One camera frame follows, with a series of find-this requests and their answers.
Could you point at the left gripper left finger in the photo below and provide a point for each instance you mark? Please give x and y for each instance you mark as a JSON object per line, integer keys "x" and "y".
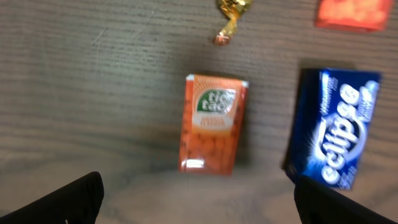
{"x": 71, "y": 202}

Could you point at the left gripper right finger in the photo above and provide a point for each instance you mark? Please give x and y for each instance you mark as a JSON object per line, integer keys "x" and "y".
{"x": 323, "y": 207}

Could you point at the blue candy pack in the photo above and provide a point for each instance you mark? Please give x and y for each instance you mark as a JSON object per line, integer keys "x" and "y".
{"x": 334, "y": 130}

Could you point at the orange candy box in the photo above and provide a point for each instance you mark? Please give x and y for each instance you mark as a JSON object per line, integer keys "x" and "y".
{"x": 353, "y": 14}
{"x": 211, "y": 130}

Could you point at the gold candy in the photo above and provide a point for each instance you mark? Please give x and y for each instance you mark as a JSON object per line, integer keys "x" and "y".
{"x": 231, "y": 9}

